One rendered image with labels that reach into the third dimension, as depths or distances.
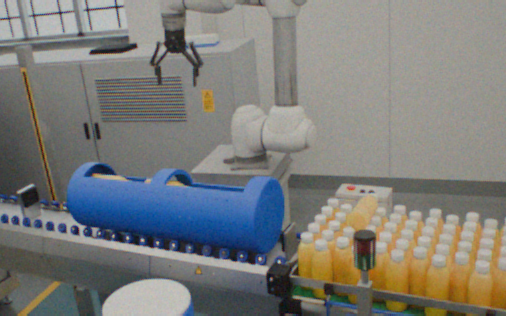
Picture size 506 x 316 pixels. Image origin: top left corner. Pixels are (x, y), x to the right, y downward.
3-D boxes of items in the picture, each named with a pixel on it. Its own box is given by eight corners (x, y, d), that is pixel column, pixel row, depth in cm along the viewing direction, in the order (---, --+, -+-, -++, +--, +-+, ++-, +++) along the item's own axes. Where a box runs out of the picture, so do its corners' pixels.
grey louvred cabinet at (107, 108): (44, 212, 528) (6, 54, 469) (270, 228, 450) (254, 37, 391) (6, 239, 482) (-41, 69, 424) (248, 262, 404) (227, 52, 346)
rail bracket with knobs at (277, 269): (277, 284, 208) (275, 259, 204) (296, 287, 205) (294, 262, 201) (266, 299, 200) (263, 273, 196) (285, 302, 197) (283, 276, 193)
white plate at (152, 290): (170, 270, 198) (171, 273, 199) (92, 295, 188) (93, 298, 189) (204, 308, 175) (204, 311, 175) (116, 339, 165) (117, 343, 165)
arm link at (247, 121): (243, 145, 282) (239, 101, 273) (277, 147, 273) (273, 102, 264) (226, 156, 270) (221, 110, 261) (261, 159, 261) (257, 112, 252)
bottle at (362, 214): (372, 224, 191) (385, 201, 206) (357, 208, 191) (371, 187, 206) (357, 235, 196) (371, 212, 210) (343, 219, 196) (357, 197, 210)
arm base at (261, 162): (226, 157, 285) (225, 147, 283) (271, 155, 281) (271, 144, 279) (221, 171, 268) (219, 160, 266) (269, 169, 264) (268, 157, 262)
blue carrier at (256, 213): (114, 206, 273) (100, 151, 260) (288, 228, 233) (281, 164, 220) (76, 238, 252) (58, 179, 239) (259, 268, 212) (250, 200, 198)
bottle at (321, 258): (314, 300, 196) (312, 252, 188) (311, 289, 202) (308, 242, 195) (335, 298, 196) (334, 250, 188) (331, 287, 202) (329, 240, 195)
